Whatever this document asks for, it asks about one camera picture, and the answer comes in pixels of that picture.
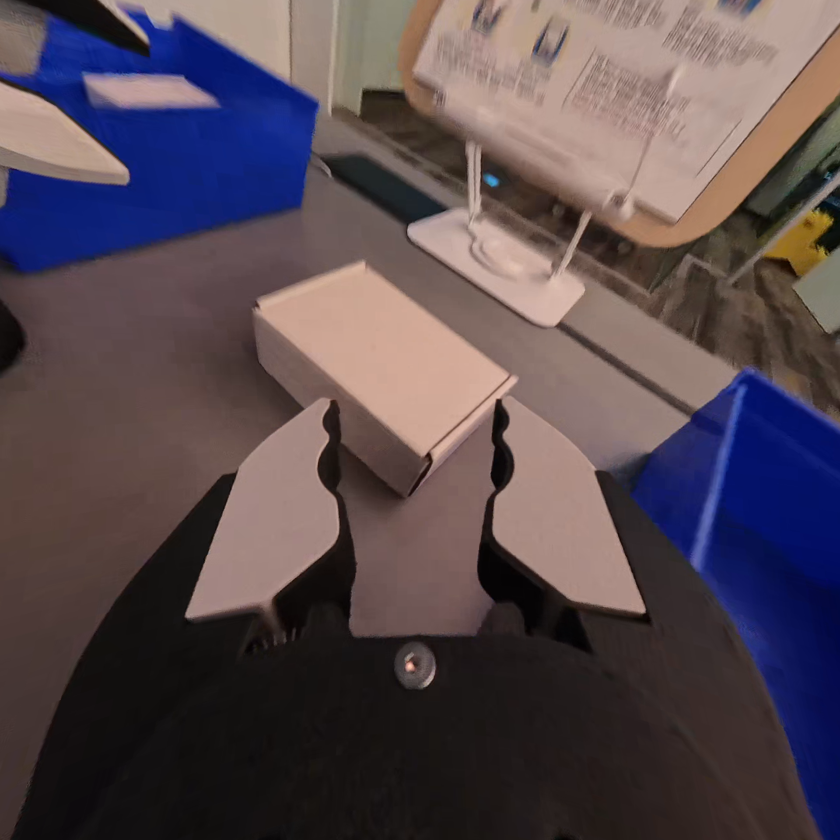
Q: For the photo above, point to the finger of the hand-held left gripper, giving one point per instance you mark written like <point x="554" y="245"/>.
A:
<point x="52" y="141"/>
<point x="105" y="26"/>

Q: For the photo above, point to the black flat pad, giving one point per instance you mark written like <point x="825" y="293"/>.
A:
<point x="380" y="187"/>

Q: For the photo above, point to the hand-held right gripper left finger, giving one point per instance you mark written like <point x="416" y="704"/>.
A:
<point x="269" y="525"/>

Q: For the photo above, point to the blue plastic bin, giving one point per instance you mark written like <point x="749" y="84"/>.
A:
<point x="774" y="525"/>
<point x="197" y="170"/>

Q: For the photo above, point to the instruction sheet on stand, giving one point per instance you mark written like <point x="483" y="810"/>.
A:
<point x="725" y="190"/>

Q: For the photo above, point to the white cardboard box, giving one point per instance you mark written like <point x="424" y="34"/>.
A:
<point x="380" y="354"/>
<point x="144" y="92"/>

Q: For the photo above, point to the yellow plastic object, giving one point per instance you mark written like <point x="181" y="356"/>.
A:
<point x="804" y="243"/>

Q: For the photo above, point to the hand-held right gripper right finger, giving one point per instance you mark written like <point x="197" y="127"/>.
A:
<point x="564" y="525"/>

